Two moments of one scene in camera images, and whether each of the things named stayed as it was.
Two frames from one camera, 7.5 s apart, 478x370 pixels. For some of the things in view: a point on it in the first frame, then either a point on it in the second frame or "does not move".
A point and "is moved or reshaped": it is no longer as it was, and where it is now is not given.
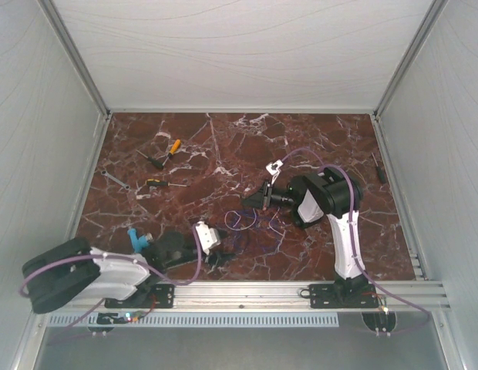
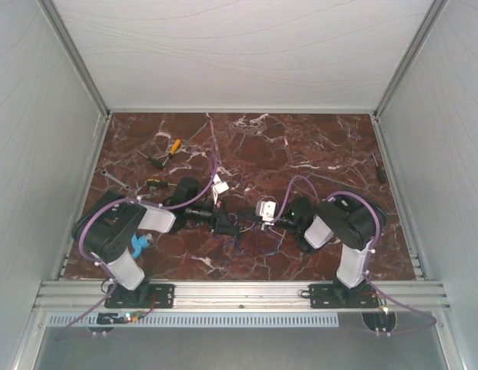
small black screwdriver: [378, 169] does not move
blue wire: [265, 220] is moved or reshaped
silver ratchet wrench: [104, 173] does not move
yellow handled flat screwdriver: [176, 146] does not move
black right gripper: [261, 199] to [251, 214]
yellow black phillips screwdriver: [157, 183] does not move
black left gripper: [219, 258] to [220, 222]
